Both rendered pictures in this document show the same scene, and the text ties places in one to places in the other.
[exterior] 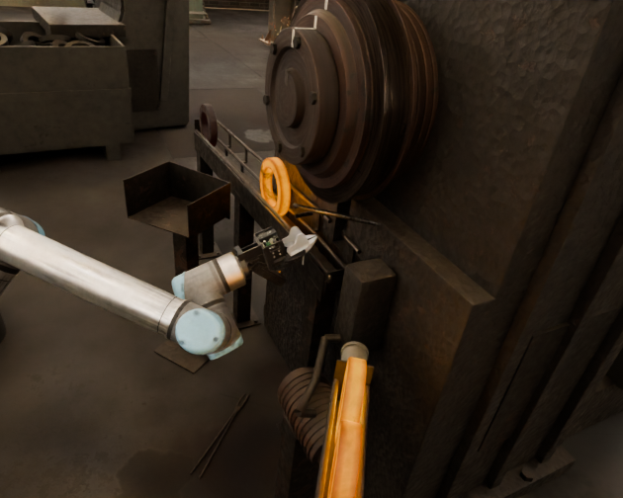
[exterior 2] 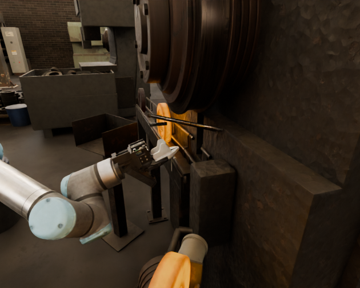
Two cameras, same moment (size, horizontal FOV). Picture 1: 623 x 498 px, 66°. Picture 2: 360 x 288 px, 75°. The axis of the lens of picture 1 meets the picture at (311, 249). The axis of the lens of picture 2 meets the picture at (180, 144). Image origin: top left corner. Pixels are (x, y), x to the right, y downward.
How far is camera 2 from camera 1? 0.52 m
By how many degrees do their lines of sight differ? 15
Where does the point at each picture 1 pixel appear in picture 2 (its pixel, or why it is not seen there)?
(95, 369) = (59, 244)
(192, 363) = (118, 244)
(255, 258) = (127, 162)
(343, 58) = not seen: outside the picture
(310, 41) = not seen: outside the picture
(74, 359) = not seen: hidden behind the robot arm
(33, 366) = (24, 240)
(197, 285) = (78, 181)
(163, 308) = (27, 196)
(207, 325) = (54, 212)
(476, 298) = (317, 187)
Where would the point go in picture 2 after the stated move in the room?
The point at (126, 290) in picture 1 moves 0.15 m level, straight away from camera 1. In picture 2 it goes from (4, 181) to (26, 155)
